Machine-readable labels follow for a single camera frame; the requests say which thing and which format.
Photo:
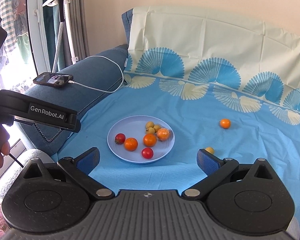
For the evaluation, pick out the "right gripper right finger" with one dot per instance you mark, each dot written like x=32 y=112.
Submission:
x=218 y=171

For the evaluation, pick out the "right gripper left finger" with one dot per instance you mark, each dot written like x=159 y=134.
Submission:
x=79 y=168

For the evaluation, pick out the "red tomato with stem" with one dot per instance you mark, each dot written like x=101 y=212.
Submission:
x=120 y=138

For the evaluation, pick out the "small orange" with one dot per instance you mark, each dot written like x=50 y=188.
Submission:
x=225 y=123
x=149 y=140
x=131 y=144

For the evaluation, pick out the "plastic-wrapped orange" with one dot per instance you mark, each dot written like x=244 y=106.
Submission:
x=163 y=134

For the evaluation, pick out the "red cherry tomato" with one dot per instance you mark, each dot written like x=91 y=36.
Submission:
x=147 y=153

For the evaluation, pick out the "tan longan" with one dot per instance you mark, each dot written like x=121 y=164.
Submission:
x=150 y=130
x=156 y=127
x=210 y=150
x=149 y=124

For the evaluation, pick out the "tan longan top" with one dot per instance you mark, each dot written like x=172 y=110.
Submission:
x=149 y=124

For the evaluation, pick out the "tan longan bottom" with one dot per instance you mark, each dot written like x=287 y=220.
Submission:
x=210 y=150

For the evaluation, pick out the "black smartphone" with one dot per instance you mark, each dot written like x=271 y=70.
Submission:
x=54 y=80

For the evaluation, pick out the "light blue plate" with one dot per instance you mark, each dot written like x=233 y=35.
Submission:
x=135 y=127

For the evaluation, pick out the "blue fan-pattern bed sheet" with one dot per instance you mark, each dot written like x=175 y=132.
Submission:
x=191 y=68

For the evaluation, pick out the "blue sofa armrest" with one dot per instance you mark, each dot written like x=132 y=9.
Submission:
x=92 y=75

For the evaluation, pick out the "garment steamer stand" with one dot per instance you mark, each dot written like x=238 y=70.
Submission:
x=72 y=25

